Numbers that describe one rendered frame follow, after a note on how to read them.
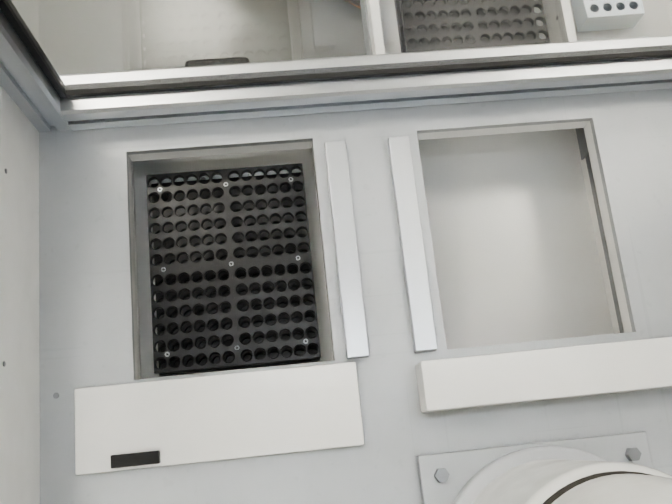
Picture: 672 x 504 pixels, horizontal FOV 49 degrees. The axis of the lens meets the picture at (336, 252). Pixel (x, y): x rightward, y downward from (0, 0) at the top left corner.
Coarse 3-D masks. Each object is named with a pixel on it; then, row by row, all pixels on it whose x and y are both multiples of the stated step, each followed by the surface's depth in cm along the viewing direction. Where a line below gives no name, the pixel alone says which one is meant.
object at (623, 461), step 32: (512, 448) 72; (544, 448) 71; (576, 448) 73; (608, 448) 73; (640, 448) 73; (448, 480) 71; (480, 480) 70; (512, 480) 64; (544, 480) 58; (576, 480) 55; (608, 480) 52; (640, 480) 50
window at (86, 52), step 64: (64, 0) 60; (128, 0) 61; (192, 0) 62; (256, 0) 63; (320, 0) 64; (384, 0) 65; (448, 0) 66; (512, 0) 67; (576, 0) 68; (640, 0) 69; (64, 64) 70; (128, 64) 71; (192, 64) 72; (256, 64) 74; (320, 64) 75; (384, 64) 76; (448, 64) 78
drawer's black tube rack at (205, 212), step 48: (192, 192) 86; (240, 192) 84; (288, 192) 84; (192, 240) 85; (240, 240) 86; (288, 240) 82; (192, 288) 81; (240, 288) 84; (288, 288) 81; (192, 336) 79; (240, 336) 80; (288, 336) 83
